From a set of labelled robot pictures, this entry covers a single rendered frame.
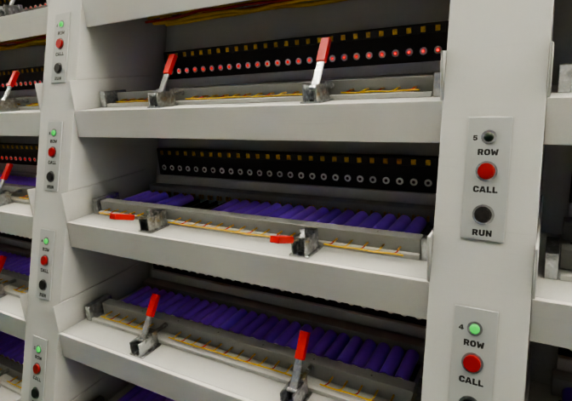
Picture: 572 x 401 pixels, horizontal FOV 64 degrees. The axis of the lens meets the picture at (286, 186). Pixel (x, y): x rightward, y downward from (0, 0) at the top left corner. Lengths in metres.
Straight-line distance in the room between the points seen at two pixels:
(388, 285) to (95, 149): 0.58
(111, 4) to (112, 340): 0.55
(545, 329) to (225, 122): 0.44
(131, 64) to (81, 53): 0.11
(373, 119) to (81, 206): 0.55
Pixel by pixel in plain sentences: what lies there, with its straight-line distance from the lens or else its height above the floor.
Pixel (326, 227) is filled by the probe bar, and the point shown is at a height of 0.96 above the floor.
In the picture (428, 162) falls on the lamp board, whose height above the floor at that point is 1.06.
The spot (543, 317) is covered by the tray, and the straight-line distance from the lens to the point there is 0.51.
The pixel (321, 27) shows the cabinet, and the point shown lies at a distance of 0.82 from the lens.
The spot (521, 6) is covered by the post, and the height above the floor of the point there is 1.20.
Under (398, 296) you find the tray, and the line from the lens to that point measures 0.53.
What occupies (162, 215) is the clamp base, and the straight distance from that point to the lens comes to 0.74.
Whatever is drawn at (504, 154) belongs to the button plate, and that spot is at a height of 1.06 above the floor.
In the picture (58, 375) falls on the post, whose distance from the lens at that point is 0.93.
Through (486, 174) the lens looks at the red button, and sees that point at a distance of 0.49.
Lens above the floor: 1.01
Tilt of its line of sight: level
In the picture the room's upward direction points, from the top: 4 degrees clockwise
